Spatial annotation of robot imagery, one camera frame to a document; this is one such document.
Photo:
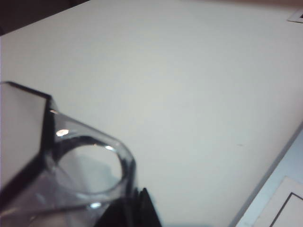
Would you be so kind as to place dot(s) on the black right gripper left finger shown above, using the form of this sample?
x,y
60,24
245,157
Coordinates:
x,y
120,215

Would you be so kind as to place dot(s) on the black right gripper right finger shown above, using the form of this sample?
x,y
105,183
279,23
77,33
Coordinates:
x,y
148,210

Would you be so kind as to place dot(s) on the clear faceted glass cup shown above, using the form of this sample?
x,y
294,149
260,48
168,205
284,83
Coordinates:
x,y
123,158

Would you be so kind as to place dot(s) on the silver closed laptop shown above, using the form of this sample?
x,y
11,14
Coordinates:
x,y
272,175

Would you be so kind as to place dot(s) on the white red-lettered sticker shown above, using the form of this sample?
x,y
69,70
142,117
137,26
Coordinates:
x,y
284,189

